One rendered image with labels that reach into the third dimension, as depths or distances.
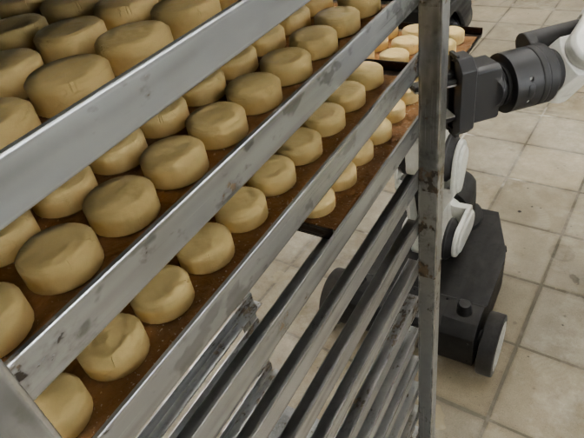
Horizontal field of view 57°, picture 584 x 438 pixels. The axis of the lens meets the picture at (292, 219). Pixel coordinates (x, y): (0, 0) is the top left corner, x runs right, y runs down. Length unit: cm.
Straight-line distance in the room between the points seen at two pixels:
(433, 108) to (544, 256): 158
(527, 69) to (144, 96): 63
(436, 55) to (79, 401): 55
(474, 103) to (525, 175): 187
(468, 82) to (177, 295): 53
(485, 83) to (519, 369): 124
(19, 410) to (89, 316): 7
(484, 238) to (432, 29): 143
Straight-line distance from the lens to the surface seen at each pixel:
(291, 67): 52
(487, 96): 84
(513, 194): 257
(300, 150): 56
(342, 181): 66
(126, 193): 39
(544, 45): 89
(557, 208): 252
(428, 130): 77
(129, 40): 37
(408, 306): 102
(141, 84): 32
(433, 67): 73
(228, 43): 37
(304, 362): 60
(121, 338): 42
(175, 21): 40
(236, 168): 39
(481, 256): 199
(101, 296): 32
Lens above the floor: 153
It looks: 38 degrees down
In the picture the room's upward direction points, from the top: 11 degrees counter-clockwise
